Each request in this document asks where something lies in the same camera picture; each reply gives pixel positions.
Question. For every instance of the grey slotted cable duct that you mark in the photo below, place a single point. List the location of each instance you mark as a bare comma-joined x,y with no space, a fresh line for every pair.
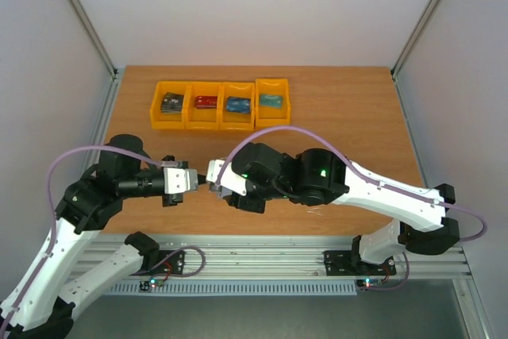
230,288

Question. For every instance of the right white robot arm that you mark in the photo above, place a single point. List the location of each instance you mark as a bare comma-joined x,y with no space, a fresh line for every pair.
419,221

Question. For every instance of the right green circuit board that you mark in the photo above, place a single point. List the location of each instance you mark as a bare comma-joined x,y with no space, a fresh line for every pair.
370,283

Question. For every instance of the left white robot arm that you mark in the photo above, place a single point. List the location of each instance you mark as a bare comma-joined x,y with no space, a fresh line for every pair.
45,304

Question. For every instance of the yellow bin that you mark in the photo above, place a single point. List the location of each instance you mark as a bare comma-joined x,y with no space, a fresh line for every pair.
160,121
268,117
236,121
202,110

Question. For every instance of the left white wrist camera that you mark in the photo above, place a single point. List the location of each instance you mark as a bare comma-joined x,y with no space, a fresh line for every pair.
179,180

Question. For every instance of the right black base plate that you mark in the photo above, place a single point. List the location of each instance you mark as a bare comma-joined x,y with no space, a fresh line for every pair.
345,262

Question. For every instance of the green circuit board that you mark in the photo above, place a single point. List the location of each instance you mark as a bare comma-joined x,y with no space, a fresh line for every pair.
370,283
151,284

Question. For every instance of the blue card stack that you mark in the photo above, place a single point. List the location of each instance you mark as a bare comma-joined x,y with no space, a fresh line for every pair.
238,105

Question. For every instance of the red card stack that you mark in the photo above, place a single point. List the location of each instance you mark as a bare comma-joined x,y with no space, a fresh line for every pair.
205,102

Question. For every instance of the left green circuit board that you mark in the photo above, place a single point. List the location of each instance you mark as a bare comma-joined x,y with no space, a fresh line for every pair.
151,284

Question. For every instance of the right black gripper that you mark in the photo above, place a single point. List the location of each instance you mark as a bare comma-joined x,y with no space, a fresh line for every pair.
232,200

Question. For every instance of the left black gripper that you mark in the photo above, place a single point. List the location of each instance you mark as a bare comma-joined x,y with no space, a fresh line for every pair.
174,199

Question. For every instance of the teal card stack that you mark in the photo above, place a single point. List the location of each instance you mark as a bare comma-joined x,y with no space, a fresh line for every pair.
271,101

